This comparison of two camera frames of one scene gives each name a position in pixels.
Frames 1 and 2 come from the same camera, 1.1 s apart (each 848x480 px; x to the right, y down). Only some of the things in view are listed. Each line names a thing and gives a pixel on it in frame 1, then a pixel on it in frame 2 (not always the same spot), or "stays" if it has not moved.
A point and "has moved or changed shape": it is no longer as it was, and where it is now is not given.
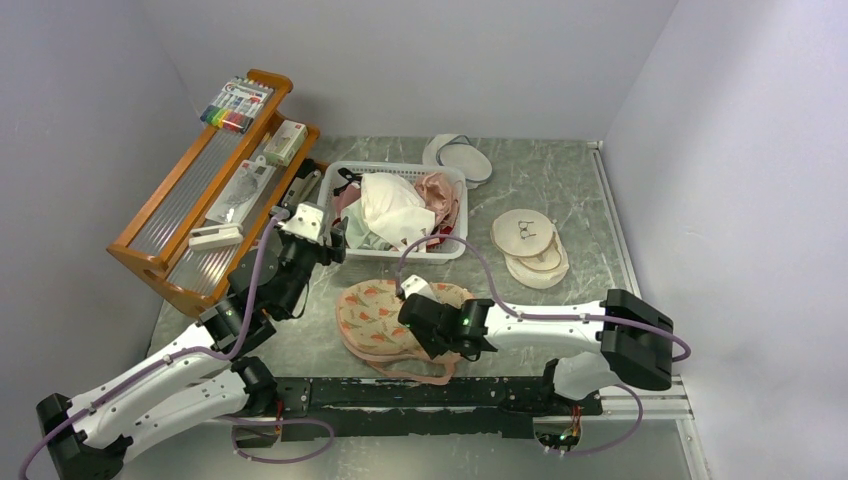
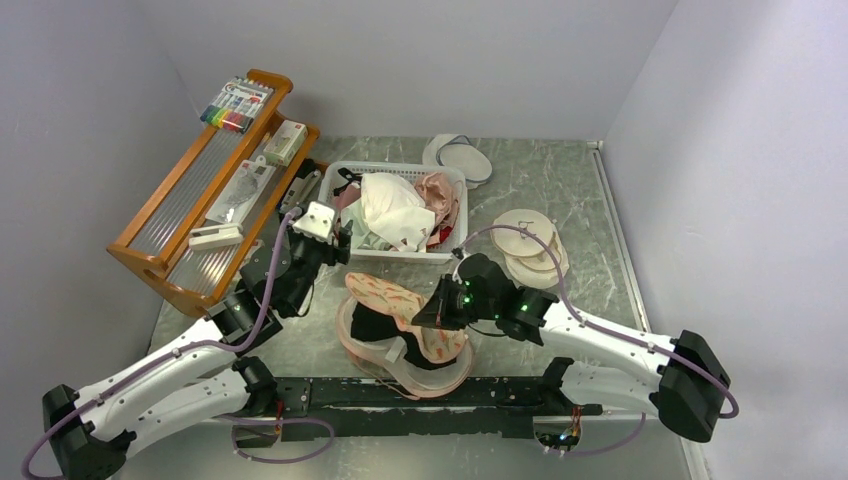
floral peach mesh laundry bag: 368,325 has moved or changed shape
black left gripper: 336,250 stays
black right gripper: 432,348 → 437,312
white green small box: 286,141 stays
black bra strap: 349,175 stays
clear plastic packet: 241,191 stays
